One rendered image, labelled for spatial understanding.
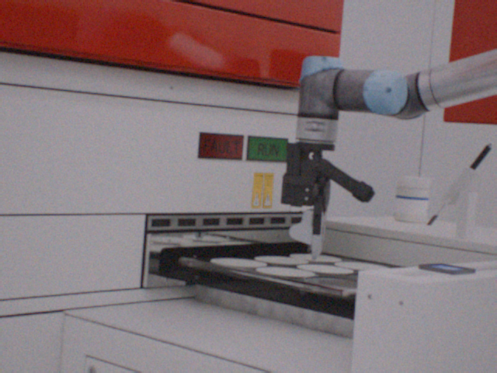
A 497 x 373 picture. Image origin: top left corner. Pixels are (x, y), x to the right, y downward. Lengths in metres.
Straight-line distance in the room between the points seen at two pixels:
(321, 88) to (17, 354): 0.68
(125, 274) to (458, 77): 0.67
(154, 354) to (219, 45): 0.58
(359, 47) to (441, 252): 2.84
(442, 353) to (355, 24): 3.40
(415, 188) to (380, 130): 2.67
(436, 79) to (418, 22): 3.22
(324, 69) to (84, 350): 0.64
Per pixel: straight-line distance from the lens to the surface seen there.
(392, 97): 1.76
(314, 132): 1.81
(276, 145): 1.99
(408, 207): 2.18
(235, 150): 1.90
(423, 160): 5.16
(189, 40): 1.75
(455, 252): 1.90
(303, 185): 1.82
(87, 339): 1.64
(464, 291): 1.38
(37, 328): 1.66
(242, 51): 1.84
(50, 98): 1.62
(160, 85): 1.77
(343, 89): 1.78
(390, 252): 1.97
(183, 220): 1.83
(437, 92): 1.85
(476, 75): 1.82
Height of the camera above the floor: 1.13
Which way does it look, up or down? 3 degrees down
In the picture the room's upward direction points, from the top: 4 degrees clockwise
